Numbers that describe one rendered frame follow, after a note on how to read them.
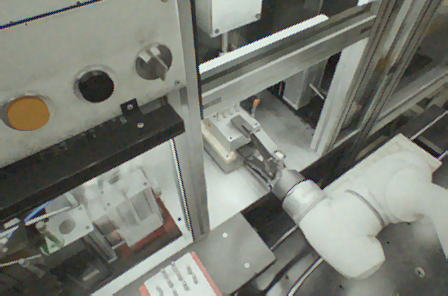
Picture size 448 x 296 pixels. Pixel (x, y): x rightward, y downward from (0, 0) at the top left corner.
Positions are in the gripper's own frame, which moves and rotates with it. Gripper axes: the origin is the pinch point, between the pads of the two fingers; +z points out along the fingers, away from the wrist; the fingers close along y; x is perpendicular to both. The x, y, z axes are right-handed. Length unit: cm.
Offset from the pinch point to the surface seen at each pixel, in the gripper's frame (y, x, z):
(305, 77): 4.9, -25.3, 3.1
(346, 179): -12.9, -21.6, -22.0
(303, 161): -9.1, -13.6, -11.9
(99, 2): 49, 27, -14
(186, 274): 1.3, 29.0, -21.6
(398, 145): -13, -45, -23
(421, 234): -32, -39, -45
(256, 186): -9.2, 2.1, -10.5
